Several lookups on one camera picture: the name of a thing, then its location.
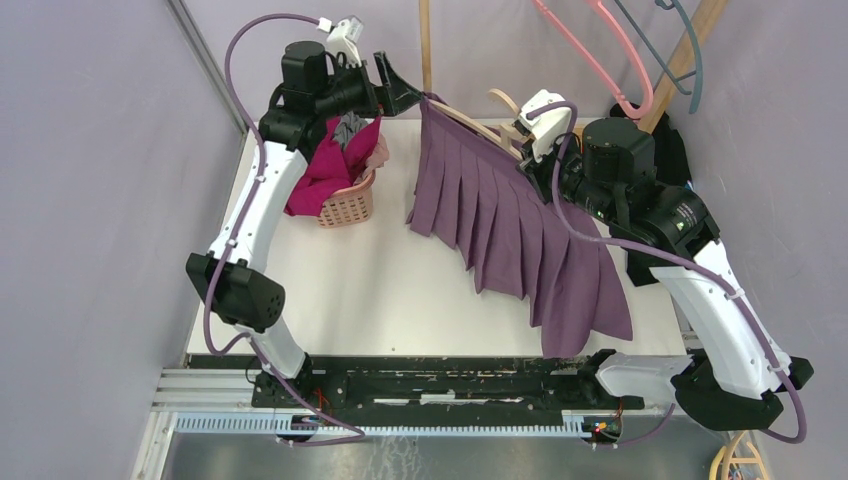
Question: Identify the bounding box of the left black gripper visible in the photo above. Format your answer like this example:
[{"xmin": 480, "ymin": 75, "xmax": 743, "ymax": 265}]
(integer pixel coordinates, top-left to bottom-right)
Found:
[{"xmin": 316, "ymin": 52, "xmax": 424, "ymax": 121}]

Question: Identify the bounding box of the beige wooden hanger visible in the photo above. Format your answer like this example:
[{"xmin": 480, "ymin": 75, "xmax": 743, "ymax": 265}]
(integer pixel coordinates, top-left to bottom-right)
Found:
[{"xmin": 425, "ymin": 92, "xmax": 529, "ymax": 161}]

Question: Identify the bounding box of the purple pleated skirt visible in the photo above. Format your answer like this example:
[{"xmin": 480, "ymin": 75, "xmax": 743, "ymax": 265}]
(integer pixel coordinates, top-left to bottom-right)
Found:
[{"xmin": 407, "ymin": 93, "xmax": 634, "ymax": 358}]

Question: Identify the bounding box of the magenta skirt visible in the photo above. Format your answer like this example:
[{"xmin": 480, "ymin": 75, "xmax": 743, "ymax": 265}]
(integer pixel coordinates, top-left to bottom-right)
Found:
[{"xmin": 284, "ymin": 113, "xmax": 382, "ymax": 217}]

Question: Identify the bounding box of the pink plastic hanger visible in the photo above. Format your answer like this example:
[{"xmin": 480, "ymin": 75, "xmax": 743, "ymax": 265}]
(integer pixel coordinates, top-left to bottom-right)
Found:
[{"xmin": 529, "ymin": 0, "xmax": 657, "ymax": 122}]

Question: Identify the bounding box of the blue-grey plastic hanger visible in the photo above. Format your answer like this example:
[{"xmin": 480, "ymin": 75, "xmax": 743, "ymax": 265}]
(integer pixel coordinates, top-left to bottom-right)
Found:
[{"xmin": 612, "ymin": 0, "xmax": 705, "ymax": 115}]

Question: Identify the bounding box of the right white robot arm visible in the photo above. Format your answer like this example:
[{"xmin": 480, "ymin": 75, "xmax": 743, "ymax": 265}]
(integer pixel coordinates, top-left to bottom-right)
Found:
[{"xmin": 514, "ymin": 117, "xmax": 814, "ymax": 442}]

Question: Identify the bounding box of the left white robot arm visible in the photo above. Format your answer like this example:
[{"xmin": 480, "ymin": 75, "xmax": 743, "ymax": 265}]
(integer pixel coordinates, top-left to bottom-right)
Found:
[{"xmin": 186, "ymin": 41, "xmax": 423, "ymax": 407}]

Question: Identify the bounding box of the wooden hanger on floor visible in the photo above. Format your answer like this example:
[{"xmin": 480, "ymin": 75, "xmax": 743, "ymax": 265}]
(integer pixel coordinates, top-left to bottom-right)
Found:
[{"xmin": 707, "ymin": 431, "xmax": 773, "ymax": 480}]

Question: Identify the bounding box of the orange plastic basket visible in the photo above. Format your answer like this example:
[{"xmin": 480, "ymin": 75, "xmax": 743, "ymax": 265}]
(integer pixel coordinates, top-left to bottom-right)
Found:
[{"xmin": 317, "ymin": 171, "xmax": 376, "ymax": 228}]

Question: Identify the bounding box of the black floral garment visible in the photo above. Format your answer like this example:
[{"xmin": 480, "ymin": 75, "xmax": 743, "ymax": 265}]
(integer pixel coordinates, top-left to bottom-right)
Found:
[{"xmin": 626, "ymin": 113, "xmax": 692, "ymax": 287}]

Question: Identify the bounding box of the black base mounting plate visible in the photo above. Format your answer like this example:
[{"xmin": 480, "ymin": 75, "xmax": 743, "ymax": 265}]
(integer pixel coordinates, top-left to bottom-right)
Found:
[{"xmin": 290, "ymin": 356, "xmax": 645, "ymax": 428}]

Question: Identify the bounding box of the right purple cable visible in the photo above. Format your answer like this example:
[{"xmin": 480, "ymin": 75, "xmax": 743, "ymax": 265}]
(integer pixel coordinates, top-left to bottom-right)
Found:
[{"xmin": 526, "ymin": 100, "xmax": 808, "ymax": 452}]

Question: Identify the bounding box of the purple cable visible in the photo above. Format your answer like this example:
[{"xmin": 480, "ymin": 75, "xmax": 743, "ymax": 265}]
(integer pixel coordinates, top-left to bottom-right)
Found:
[
  {"xmin": 201, "ymin": 13, "xmax": 368, "ymax": 448},
  {"xmin": 526, "ymin": 100, "xmax": 808, "ymax": 452}
]

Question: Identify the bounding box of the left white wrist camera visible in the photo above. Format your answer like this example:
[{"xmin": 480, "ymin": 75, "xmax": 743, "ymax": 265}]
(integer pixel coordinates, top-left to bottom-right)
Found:
[{"xmin": 316, "ymin": 15, "xmax": 364, "ymax": 67}]

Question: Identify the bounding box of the wooden clothes rack frame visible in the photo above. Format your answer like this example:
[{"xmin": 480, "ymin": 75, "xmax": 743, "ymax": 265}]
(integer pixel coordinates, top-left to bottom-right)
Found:
[{"xmin": 418, "ymin": 0, "xmax": 731, "ymax": 144}]

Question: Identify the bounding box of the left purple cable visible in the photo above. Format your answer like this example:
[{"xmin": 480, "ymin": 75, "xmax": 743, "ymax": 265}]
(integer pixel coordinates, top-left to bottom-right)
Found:
[{"xmin": 201, "ymin": 13, "xmax": 368, "ymax": 448}]

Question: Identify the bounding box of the grey slotted cable duct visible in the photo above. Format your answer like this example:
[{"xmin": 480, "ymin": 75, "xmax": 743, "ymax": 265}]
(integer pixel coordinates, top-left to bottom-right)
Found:
[{"xmin": 173, "ymin": 413, "xmax": 621, "ymax": 439}]

